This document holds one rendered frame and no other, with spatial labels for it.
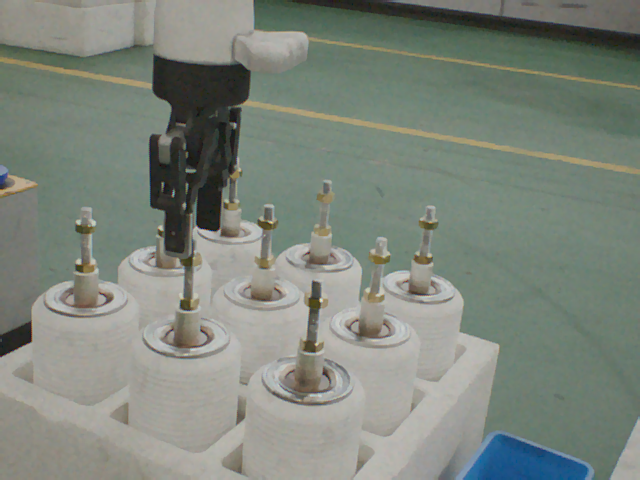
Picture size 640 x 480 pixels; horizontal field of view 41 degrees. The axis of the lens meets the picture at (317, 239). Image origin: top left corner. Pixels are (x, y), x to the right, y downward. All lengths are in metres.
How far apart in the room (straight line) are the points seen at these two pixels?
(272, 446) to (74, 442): 0.19
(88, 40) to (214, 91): 2.84
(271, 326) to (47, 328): 0.20
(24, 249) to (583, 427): 0.74
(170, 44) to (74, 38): 2.83
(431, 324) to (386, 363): 0.12
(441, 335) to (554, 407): 0.40
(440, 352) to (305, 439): 0.26
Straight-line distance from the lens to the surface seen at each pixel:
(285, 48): 0.63
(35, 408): 0.81
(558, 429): 1.21
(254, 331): 0.82
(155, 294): 0.87
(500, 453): 0.95
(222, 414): 0.76
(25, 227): 0.95
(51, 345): 0.81
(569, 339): 1.46
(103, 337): 0.80
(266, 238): 0.82
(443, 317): 0.87
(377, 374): 0.77
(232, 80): 0.66
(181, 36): 0.65
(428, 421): 0.82
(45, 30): 3.55
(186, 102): 0.65
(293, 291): 0.86
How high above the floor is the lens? 0.61
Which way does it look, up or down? 21 degrees down
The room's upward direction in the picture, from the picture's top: 6 degrees clockwise
